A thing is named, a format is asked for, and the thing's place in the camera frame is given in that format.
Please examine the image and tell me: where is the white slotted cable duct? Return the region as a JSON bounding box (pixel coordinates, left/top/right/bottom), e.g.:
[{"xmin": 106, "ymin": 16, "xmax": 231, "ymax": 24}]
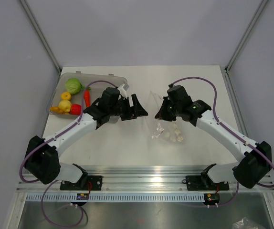
[{"xmin": 26, "ymin": 193, "xmax": 205, "ymax": 203}]

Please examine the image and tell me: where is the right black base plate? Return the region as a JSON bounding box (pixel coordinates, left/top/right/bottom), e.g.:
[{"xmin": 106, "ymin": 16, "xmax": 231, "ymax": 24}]
[{"xmin": 182, "ymin": 175, "xmax": 230, "ymax": 191}]

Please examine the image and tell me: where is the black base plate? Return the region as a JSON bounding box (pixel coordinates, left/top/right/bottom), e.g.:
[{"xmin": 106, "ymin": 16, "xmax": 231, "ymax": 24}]
[
  {"xmin": 182, "ymin": 175, "xmax": 230, "ymax": 191},
  {"xmin": 60, "ymin": 175, "xmax": 103, "ymax": 191}
]

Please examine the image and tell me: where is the left aluminium frame post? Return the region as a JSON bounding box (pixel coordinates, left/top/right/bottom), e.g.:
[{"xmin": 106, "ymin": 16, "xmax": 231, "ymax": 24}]
[{"xmin": 18, "ymin": 0, "xmax": 62, "ymax": 75}]

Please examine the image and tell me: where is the green toy cabbage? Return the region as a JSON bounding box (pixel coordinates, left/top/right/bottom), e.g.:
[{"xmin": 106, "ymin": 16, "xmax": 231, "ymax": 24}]
[{"xmin": 65, "ymin": 78, "xmax": 85, "ymax": 95}]

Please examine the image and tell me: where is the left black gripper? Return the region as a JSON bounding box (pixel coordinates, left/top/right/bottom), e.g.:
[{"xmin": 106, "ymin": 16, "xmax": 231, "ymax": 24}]
[{"xmin": 109, "ymin": 94, "xmax": 148, "ymax": 121}]

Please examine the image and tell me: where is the clear plastic food bin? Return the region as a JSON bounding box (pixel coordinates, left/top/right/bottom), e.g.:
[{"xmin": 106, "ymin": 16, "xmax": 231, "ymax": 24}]
[{"xmin": 46, "ymin": 72, "xmax": 127, "ymax": 120}]

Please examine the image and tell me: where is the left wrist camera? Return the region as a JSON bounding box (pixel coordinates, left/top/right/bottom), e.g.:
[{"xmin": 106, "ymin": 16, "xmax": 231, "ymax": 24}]
[{"xmin": 98, "ymin": 83, "xmax": 129, "ymax": 109}]

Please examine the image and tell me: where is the crumpled plastic wrapper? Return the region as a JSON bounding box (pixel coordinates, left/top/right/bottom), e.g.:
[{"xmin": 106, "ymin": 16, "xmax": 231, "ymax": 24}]
[{"xmin": 232, "ymin": 217, "xmax": 263, "ymax": 229}]

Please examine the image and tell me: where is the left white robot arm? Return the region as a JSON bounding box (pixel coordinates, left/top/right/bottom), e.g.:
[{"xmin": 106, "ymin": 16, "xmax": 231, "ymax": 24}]
[{"xmin": 22, "ymin": 94, "xmax": 148, "ymax": 190}]

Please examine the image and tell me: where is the right aluminium frame post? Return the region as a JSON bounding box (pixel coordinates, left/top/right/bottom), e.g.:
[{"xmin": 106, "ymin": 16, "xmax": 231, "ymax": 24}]
[{"xmin": 225, "ymin": 0, "xmax": 270, "ymax": 73}]

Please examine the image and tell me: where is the polka dot zip bag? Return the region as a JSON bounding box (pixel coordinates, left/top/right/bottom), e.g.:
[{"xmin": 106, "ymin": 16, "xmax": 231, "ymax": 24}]
[{"xmin": 147, "ymin": 91, "xmax": 184, "ymax": 144}]

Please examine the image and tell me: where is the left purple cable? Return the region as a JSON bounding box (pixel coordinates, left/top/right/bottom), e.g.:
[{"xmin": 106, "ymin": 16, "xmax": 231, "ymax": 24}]
[{"xmin": 19, "ymin": 80, "xmax": 118, "ymax": 226}]

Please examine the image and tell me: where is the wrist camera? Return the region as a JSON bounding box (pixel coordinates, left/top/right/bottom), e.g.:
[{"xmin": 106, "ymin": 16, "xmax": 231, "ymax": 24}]
[
  {"xmin": 98, "ymin": 83, "xmax": 129, "ymax": 109},
  {"xmin": 167, "ymin": 85, "xmax": 191, "ymax": 103}
]

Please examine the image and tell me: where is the aluminium frame post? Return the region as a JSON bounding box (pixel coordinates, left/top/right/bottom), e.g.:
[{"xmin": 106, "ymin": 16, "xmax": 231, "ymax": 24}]
[
  {"xmin": 18, "ymin": 0, "xmax": 62, "ymax": 75},
  {"xmin": 225, "ymin": 0, "xmax": 270, "ymax": 73}
]

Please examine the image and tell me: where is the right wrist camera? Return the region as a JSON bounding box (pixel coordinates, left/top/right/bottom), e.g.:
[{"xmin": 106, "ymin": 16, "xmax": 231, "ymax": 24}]
[{"xmin": 167, "ymin": 85, "xmax": 191, "ymax": 103}]

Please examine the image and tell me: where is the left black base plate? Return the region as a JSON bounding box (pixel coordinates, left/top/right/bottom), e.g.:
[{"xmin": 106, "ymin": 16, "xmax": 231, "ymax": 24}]
[{"xmin": 60, "ymin": 175, "xmax": 103, "ymax": 191}]

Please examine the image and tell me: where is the yellow toy lemon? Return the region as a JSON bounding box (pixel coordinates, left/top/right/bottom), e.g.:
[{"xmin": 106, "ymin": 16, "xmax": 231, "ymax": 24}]
[{"xmin": 61, "ymin": 92, "xmax": 72, "ymax": 101}]

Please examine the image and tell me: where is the aluminium mounting rail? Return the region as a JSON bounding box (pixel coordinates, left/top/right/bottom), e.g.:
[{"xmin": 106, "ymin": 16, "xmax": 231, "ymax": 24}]
[{"xmin": 16, "ymin": 166, "xmax": 274, "ymax": 193}]

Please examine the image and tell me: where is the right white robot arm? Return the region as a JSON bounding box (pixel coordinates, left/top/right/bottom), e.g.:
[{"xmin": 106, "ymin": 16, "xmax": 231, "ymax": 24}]
[{"xmin": 155, "ymin": 97, "xmax": 272, "ymax": 189}]

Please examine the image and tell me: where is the yellow toy pear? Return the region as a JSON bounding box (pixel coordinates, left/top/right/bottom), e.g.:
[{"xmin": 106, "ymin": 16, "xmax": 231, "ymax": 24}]
[{"xmin": 58, "ymin": 100, "xmax": 72, "ymax": 113}]

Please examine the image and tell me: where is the orange toy carrot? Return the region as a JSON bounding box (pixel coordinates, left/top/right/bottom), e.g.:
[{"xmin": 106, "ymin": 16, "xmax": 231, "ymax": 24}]
[{"xmin": 84, "ymin": 88, "xmax": 91, "ymax": 107}]

